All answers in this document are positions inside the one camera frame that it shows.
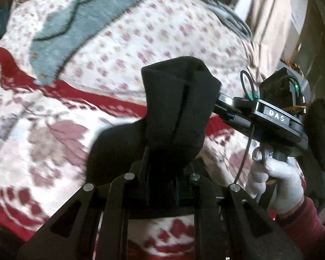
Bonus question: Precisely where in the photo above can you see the teal fuzzy cloth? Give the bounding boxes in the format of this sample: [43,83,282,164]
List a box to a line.
[29,0,176,86]

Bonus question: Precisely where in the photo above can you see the grey cables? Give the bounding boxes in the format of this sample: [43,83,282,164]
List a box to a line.
[210,2,252,40]

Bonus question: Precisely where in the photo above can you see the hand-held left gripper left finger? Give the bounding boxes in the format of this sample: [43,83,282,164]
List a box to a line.
[17,146,153,260]

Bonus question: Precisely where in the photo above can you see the black pants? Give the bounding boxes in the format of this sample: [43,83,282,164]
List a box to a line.
[86,55,223,220]

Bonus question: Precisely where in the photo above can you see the beige curtain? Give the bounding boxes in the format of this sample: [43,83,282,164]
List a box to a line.
[244,0,294,75]

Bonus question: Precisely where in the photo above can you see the person's right hand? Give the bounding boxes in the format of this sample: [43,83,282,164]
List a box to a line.
[245,147,305,215]

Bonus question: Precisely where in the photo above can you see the red patterned blanket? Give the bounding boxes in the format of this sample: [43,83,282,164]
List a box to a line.
[0,45,307,260]

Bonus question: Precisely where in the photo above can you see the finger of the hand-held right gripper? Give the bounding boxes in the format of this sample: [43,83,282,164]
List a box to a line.
[214,93,258,114]
[221,112,256,138]

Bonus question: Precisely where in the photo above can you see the white floral quilt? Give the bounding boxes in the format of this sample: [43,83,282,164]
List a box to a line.
[4,0,260,106]

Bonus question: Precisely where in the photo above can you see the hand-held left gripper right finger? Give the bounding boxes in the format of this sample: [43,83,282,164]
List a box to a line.
[175,172,305,260]

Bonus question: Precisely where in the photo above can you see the thin black cable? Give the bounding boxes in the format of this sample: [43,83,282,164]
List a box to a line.
[234,70,258,188]

